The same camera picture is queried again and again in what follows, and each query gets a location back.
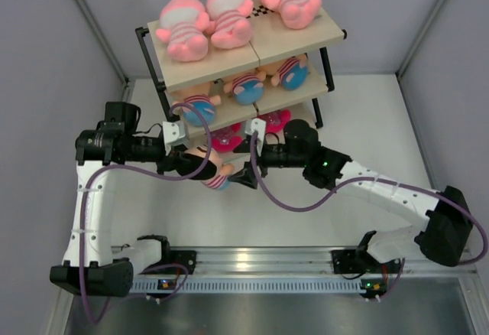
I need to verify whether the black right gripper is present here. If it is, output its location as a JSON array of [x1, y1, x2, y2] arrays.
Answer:
[[229, 140, 308, 190]]

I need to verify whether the black-haired doll plush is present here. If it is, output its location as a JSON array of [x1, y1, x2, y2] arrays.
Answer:
[[176, 145, 235, 190]]

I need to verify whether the magenta legs doll plush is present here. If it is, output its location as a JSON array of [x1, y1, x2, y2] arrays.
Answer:
[[211, 123, 243, 153], [258, 109, 291, 135]]

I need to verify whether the blue pants boy plush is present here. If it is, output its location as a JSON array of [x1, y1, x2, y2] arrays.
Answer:
[[222, 69, 267, 106], [172, 81, 222, 125], [258, 54, 309, 90]]

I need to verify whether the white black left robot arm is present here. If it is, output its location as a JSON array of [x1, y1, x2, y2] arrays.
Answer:
[[50, 102, 186, 298]]

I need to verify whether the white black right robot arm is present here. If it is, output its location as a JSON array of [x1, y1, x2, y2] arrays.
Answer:
[[230, 119, 474, 272]]

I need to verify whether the beige three-tier shelf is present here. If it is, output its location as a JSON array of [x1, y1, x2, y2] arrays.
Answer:
[[136, 0, 346, 142]]

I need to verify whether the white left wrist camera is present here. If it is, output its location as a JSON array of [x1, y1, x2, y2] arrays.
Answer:
[[161, 120, 189, 154]]

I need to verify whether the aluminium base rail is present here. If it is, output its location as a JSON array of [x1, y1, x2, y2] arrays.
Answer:
[[60, 246, 477, 278]]

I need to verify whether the white slotted cable duct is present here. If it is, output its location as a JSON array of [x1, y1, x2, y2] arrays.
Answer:
[[130, 276, 381, 294]]

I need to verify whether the right aluminium frame post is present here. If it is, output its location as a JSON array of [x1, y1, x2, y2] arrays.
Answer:
[[395, 0, 469, 78]]

